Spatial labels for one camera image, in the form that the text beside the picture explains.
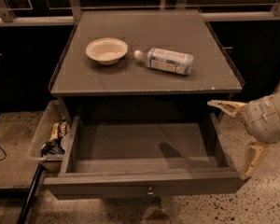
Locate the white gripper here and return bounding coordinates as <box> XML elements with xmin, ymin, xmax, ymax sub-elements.
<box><xmin>207</xmin><ymin>94</ymin><xmax>280</xmax><ymax>180</ymax></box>

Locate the grey top drawer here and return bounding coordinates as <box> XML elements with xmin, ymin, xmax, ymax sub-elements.
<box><xmin>44</xmin><ymin>114</ymin><xmax>245</xmax><ymax>200</ymax></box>

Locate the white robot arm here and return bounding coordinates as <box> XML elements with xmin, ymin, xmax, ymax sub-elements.
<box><xmin>207</xmin><ymin>91</ymin><xmax>280</xmax><ymax>180</ymax></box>

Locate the grey drawer cabinet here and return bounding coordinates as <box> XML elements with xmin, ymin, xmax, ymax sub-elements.
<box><xmin>48</xmin><ymin>9</ymin><xmax>245</xmax><ymax>126</ymax></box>

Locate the clear plastic water bottle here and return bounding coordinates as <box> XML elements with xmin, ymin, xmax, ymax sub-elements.
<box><xmin>133</xmin><ymin>48</ymin><xmax>193</xmax><ymax>76</ymax></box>

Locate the white paper bowl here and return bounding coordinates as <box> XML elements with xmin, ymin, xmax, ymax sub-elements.
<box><xmin>85</xmin><ymin>37</ymin><xmax>128</xmax><ymax>65</ymax></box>

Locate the white cup in bin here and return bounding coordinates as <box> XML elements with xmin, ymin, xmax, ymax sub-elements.
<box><xmin>61</xmin><ymin>133</ymin><xmax>70</xmax><ymax>151</ymax></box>

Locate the snack bag in bin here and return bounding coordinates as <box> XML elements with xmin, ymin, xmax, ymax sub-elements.
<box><xmin>49</xmin><ymin>121</ymin><xmax>70</xmax><ymax>141</ymax></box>

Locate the dark snack packet in bin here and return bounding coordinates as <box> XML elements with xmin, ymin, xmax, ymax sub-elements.
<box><xmin>41</xmin><ymin>140</ymin><xmax>64</xmax><ymax>156</ymax></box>

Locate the clear plastic storage bin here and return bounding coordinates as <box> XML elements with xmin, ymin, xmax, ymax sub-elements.
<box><xmin>29</xmin><ymin>100</ymin><xmax>70</xmax><ymax>172</ymax></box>

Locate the metal railing frame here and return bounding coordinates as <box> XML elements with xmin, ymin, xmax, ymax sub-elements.
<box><xmin>0</xmin><ymin>0</ymin><xmax>280</xmax><ymax>26</ymax></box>

